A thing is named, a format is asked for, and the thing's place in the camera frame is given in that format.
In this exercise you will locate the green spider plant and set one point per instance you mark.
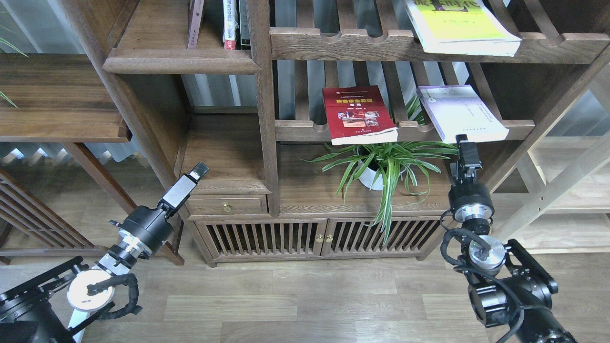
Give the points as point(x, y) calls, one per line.
point(393, 161)

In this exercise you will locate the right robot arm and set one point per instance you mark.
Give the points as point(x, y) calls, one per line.
point(507, 286)

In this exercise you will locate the yellow green book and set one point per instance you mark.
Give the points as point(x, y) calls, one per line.
point(460, 27)

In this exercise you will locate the dark upright book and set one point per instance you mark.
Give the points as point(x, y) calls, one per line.
point(244, 27)

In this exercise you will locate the brass drawer knob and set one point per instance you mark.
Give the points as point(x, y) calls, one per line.
point(227, 207)

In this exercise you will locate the dark wooden bookshelf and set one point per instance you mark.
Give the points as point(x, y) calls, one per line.
point(251, 114)

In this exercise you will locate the white purple book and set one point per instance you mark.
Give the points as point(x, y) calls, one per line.
point(457, 109)

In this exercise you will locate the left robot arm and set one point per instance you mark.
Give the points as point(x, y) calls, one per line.
point(57, 305)

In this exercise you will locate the white plant pot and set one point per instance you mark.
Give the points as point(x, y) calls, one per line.
point(368, 176)

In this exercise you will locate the green plant leaves left edge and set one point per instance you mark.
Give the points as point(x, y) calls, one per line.
point(7, 47)

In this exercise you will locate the red white upright book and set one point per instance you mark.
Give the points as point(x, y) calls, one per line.
point(230, 24)

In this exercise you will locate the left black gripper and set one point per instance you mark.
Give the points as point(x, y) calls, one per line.
point(150, 226)

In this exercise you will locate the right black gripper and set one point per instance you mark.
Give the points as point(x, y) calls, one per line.
point(468, 199)

